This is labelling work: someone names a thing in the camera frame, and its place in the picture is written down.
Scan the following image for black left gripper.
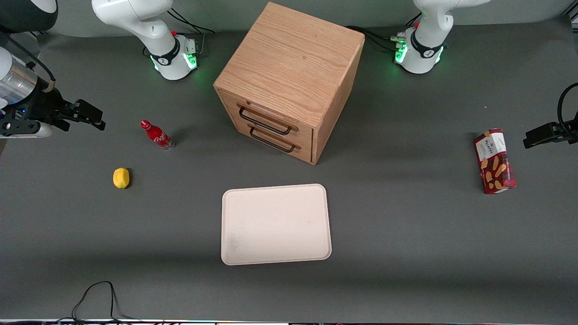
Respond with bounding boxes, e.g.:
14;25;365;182
523;119;578;149

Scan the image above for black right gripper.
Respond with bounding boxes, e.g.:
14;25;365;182
25;87;106;132

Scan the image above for red coke bottle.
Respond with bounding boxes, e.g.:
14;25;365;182
140;120;175;151

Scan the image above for beige plastic tray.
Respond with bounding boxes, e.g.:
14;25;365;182
221;183;332;266

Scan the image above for red Walkers cookie box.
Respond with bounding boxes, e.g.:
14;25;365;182
473;128;517;195

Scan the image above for wooden drawer front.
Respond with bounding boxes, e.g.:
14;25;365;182
221;92;314;145
231;121;313;163

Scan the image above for wooden drawer cabinet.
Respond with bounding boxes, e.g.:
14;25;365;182
213;2;365;166

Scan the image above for black looped gripper cable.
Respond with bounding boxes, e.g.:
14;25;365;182
557;83;578;132

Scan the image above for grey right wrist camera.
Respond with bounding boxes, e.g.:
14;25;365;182
0;108;53;139

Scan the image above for black metal drawer handle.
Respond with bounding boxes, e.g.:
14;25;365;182
238;106;293;136
249;127;296;153

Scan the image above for black cable at table edge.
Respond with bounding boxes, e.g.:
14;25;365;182
45;281;149;324

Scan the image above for black left arm base cables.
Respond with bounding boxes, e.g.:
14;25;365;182
345;13;423;52

